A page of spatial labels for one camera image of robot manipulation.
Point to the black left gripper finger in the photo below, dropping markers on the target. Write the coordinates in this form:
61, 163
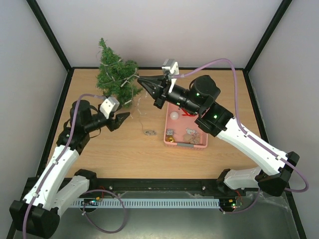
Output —
122, 116
119, 122

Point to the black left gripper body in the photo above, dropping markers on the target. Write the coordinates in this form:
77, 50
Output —
112, 125

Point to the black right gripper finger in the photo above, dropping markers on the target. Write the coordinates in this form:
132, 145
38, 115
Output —
153, 90
156, 80

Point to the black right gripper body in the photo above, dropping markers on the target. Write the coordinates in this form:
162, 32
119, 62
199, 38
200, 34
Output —
163, 92

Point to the white ball ornament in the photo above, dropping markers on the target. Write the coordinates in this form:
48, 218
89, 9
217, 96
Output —
174, 115

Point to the clear plastic battery box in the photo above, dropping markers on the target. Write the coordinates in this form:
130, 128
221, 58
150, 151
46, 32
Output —
149, 132

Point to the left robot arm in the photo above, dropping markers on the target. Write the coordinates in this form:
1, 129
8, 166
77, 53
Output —
40, 210

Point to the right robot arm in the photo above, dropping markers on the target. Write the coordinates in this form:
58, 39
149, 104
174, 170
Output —
274, 167

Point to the round wooden tree base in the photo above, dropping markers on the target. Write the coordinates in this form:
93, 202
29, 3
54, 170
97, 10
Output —
131, 107

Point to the small green christmas tree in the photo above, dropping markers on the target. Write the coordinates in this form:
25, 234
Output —
115, 74

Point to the red bow ornament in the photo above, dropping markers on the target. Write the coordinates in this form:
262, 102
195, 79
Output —
187, 114

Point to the silver glitter gift ornament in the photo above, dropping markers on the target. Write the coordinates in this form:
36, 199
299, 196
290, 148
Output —
170, 132

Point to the pink perforated plastic basket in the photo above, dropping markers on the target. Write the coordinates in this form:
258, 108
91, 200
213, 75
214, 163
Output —
179, 127

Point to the silver star ornament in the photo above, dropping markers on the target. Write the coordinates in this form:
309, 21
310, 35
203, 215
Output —
190, 131

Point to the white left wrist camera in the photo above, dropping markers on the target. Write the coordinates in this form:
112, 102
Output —
109, 105

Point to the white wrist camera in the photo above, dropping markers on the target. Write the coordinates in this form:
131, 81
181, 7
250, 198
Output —
109, 105
170, 68

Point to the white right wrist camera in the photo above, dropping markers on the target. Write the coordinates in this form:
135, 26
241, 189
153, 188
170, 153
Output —
170, 68

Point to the light blue cable duct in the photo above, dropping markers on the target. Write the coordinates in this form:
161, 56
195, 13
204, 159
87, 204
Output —
157, 203

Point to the black aluminium mounting rail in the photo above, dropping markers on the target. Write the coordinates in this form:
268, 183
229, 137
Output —
204, 187

